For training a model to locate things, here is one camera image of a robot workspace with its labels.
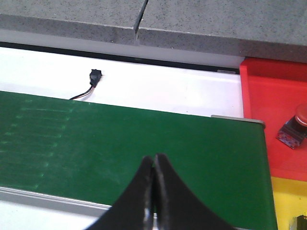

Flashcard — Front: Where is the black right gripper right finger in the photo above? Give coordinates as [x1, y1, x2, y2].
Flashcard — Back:
[154, 153, 235, 230]

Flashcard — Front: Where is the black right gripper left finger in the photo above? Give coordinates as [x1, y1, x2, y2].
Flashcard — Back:
[87, 156, 154, 230]

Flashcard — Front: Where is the red mushroom push button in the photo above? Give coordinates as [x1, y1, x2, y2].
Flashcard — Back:
[276, 103, 307, 150]

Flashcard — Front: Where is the green conveyor belt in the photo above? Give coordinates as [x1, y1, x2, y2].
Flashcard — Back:
[0, 92, 277, 230]

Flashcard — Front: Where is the yellow plastic tray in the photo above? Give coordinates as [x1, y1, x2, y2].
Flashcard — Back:
[271, 177, 307, 230]

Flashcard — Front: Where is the red plastic tray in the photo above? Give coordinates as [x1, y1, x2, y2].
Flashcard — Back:
[239, 58, 307, 181]

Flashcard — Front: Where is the grey granite slab left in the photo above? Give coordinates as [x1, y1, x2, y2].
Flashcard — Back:
[0, 0, 147, 45]

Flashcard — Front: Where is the grey granite slab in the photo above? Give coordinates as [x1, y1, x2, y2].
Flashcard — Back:
[0, 0, 147, 45]
[138, 0, 307, 63]

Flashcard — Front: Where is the grey granite slab right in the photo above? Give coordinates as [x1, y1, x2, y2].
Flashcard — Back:
[138, 0, 307, 63]

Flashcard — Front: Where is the aluminium conveyor frame rail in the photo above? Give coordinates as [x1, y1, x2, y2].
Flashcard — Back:
[0, 116, 272, 225]

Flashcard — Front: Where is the black connector with cable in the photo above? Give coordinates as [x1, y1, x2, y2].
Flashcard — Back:
[70, 69, 102, 100]

